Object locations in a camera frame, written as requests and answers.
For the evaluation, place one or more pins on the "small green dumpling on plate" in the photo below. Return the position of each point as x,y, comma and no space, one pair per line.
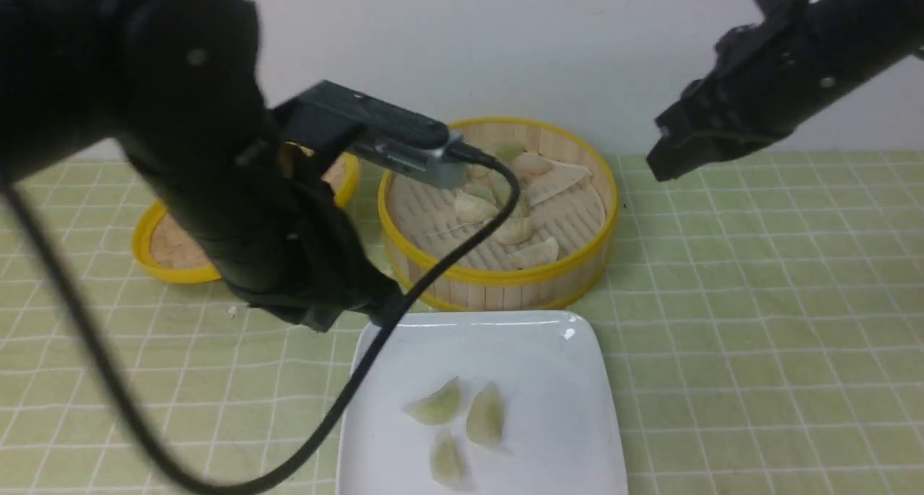
447,465

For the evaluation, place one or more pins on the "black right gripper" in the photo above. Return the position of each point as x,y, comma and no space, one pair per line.
770,77

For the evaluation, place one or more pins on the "green checked tablecloth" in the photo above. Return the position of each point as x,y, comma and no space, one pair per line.
761,325

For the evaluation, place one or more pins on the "bamboo steamer lid yellow rim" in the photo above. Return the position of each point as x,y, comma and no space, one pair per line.
167,253

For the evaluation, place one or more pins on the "white dumpling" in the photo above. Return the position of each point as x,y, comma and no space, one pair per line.
473,209
537,255

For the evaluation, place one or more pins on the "pale pink dumpling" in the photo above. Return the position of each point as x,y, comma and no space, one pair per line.
514,231

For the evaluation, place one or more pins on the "bamboo steamer basket yellow rim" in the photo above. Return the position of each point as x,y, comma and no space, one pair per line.
486,279

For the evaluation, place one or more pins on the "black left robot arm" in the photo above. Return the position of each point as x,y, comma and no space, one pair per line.
174,82

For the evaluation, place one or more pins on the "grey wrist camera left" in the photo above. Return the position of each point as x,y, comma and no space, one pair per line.
330,119

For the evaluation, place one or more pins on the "white steamer liner paper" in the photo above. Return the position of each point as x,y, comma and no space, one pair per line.
566,194

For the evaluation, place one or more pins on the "white square plate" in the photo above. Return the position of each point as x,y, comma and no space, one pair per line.
561,434

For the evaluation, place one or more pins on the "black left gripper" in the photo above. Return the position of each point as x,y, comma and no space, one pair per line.
304,264

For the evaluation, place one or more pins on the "pink dumpling back right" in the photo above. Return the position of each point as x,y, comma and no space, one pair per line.
530,165

